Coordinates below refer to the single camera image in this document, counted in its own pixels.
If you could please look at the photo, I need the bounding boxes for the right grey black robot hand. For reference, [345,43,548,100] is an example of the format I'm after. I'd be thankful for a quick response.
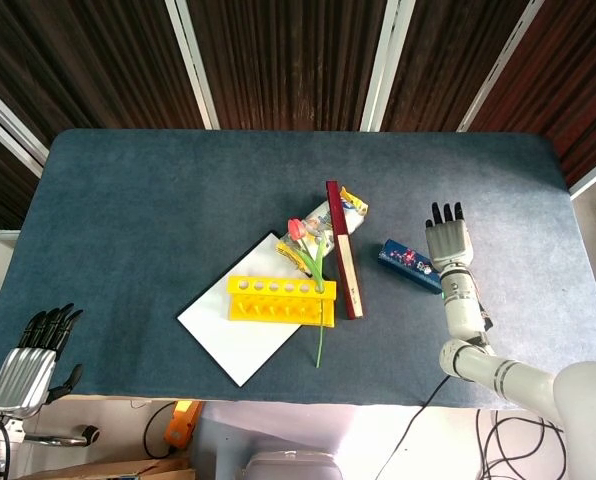
[424,201,475,274]

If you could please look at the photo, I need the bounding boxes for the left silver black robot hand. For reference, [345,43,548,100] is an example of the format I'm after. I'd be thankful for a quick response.
[0,303,84,419]

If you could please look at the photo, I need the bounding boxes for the blue patterned box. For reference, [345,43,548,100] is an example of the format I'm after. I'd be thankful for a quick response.
[376,238,443,295]

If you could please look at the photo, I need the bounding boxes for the brown cardboard box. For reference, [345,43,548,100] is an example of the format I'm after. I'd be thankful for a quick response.
[17,455,197,480]

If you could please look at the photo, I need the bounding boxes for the silver rod with black knob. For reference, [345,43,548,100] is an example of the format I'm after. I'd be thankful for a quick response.
[22,424,101,447]

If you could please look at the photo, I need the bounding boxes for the white yellow snack bag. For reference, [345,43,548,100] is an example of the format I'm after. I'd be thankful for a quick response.
[275,185,371,275]

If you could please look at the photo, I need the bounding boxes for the dark red book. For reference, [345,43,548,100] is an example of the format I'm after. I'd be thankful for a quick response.
[325,180,367,320]

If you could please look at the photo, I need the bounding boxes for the artificial red tulip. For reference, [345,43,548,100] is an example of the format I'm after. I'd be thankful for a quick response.
[286,217,329,369]

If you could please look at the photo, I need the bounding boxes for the orange device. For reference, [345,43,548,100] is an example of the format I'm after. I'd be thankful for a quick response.
[163,399,203,449]

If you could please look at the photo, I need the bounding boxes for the yellow test tube rack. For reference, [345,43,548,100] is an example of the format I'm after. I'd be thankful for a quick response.
[226,275,338,329]

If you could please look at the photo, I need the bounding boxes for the blue table cloth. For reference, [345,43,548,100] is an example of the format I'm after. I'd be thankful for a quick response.
[0,128,596,412]

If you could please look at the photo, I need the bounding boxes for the white paper sheet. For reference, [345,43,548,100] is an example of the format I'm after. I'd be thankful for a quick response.
[176,230,329,389]

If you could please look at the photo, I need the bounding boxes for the grey plastic seat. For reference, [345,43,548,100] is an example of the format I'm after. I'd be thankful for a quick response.
[241,449,347,480]

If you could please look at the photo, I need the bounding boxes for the black cable loop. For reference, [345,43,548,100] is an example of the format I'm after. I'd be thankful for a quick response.
[142,401,179,459]

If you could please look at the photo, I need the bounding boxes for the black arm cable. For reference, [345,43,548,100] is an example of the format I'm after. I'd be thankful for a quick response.
[377,374,452,480]

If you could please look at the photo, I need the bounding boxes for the white metal frame post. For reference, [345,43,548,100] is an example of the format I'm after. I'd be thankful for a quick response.
[0,74,49,179]
[360,0,417,132]
[165,0,221,130]
[457,0,544,133]

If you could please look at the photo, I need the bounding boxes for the black floor cables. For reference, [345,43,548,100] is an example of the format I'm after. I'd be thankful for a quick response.
[475,407,569,480]

